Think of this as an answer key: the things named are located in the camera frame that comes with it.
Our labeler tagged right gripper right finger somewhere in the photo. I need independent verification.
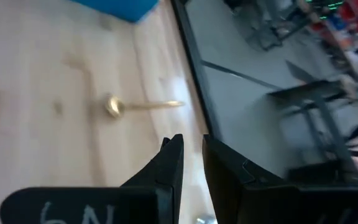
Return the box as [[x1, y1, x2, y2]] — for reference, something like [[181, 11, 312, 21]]
[[202, 134, 358, 224]]

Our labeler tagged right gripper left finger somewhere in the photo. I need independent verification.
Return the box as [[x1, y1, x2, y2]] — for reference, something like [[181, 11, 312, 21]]
[[0, 133, 185, 224]]

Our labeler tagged background metal table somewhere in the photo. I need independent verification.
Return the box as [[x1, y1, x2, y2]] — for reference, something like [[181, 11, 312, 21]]
[[267, 60, 358, 175]]

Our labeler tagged teal plastic bin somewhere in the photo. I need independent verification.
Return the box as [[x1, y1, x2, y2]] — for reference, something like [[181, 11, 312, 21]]
[[68, 0, 160, 23]]

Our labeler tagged black aluminium table frame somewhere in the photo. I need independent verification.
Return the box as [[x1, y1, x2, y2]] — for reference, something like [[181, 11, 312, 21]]
[[170, 0, 224, 140]]

